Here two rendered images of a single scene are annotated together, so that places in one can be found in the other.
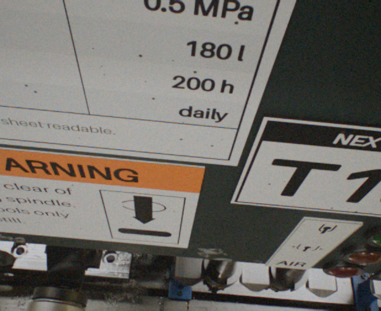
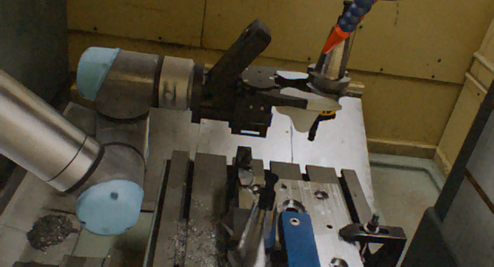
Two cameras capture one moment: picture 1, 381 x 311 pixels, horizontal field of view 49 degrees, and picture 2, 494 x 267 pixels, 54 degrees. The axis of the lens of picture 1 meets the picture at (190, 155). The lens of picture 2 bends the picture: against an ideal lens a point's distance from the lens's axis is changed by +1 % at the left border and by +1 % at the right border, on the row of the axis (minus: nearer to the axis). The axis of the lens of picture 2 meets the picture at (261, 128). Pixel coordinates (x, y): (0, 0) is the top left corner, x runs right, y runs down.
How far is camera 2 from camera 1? 0.57 m
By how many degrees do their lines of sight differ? 62
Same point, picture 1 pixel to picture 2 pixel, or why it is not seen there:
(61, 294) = (198, 67)
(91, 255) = (238, 96)
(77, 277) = (214, 76)
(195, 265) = not seen: hidden behind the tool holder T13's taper
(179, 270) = (241, 211)
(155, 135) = not seen: outside the picture
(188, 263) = not seen: hidden behind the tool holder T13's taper
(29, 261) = (245, 196)
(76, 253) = (233, 54)
